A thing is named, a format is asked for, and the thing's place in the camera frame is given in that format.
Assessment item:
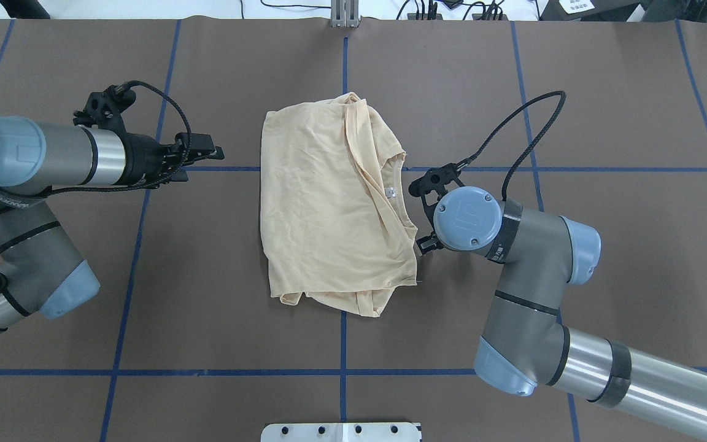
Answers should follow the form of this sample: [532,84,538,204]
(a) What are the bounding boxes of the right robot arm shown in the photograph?
[409,181,707,440]

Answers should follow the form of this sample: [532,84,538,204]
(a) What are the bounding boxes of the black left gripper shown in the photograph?
[122,133,225,188]

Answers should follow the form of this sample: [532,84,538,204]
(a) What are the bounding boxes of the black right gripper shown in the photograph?
[418,230,443,255]

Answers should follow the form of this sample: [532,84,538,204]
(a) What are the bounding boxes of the yellow long sleeve shirt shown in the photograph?
[259,92,417,318]

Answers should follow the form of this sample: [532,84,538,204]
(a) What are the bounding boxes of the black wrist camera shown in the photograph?
[72,85,136,135]
[409,161,469,217]

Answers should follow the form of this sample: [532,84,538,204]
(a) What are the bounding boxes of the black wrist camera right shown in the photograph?
[409,161,469,217]

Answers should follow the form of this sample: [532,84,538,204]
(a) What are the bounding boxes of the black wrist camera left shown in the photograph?
[72,85,136,135]

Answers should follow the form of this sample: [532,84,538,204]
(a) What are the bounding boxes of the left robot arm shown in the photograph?
[0,117,225,334]

